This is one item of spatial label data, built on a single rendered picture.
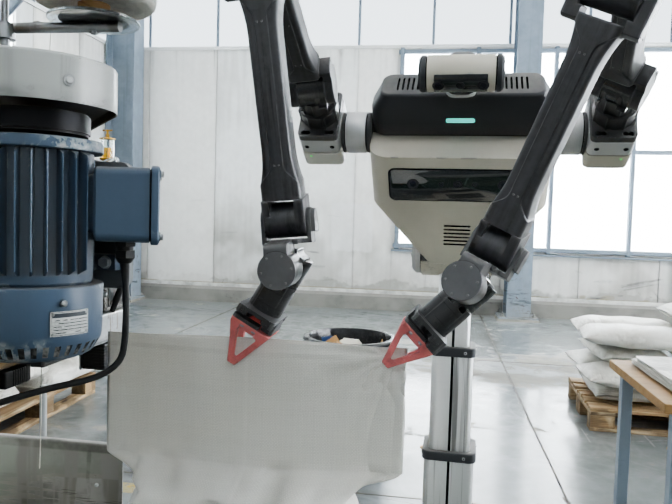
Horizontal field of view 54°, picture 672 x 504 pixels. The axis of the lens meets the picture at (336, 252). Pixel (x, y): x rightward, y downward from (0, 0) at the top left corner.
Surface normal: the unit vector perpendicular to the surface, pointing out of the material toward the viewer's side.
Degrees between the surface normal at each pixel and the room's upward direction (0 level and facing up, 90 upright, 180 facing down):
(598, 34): 98
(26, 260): 90
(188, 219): 90
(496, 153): 40
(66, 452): 90
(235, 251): 90
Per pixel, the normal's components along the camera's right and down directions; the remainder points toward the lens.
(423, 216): -0.17, 0.68
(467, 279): -0.35, -0.17
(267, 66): -0.13, 0.25
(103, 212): 0.26, 0.06
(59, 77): 0.66, 0.07
